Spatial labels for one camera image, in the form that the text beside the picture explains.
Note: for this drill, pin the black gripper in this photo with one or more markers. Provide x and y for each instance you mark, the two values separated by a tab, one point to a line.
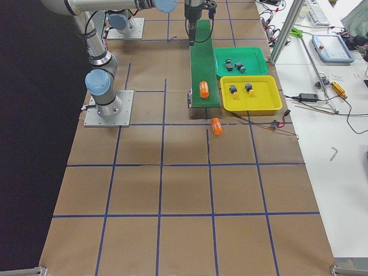
191	12

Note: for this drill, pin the green push button switch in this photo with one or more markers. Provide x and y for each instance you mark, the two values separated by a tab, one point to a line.
240	67

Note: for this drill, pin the yellow push button switch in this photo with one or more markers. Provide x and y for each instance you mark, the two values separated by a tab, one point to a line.
233	91

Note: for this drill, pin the green conveyor belt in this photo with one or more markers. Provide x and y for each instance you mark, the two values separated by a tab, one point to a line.
202	68

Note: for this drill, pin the green plastic tray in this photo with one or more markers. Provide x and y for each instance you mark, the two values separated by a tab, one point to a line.
252	58

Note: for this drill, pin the yellow plastic tray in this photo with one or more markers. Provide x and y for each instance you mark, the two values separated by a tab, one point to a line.
257	94

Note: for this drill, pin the white keyboard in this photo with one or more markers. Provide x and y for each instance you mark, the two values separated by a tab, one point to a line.
316	15

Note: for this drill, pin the black power adapter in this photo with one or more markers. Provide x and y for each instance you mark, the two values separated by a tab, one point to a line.
306	97

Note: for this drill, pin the teach pendant tablet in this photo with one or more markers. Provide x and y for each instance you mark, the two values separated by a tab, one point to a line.
331	49

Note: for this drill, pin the gold resistor block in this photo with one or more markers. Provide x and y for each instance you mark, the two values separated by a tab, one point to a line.
339	90

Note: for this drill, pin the metal allen key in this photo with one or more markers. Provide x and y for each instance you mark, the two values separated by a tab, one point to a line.
335	152

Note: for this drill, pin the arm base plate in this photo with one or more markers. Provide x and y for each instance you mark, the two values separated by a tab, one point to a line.
116	114
122	28

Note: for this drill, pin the green handled reacher tool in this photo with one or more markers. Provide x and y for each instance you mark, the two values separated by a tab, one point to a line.
299	33

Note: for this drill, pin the aluminium frame post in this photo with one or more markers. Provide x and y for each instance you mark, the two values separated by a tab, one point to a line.
291	18

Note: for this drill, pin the small circuit board with wires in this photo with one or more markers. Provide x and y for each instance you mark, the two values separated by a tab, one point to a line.
276	124

